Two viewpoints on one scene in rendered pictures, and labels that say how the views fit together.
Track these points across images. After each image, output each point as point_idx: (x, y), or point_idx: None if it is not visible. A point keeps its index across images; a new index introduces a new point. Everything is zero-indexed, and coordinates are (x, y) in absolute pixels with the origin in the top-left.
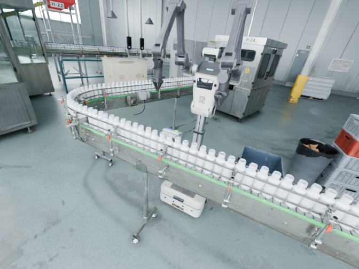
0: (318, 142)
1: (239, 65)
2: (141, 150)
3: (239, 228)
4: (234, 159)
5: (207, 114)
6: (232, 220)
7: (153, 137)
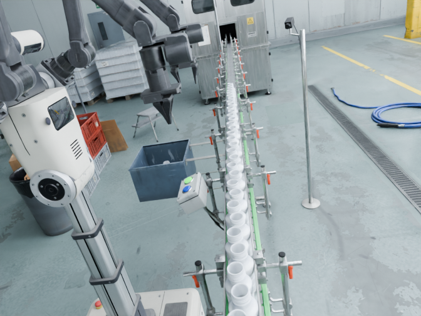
0: (20, 170)
1: (89, 46)
2: (257, 226)
3: (188, 264)
4: (233, 118)
5: (93, 169)
6: (178, 274)
7: (244, 181)
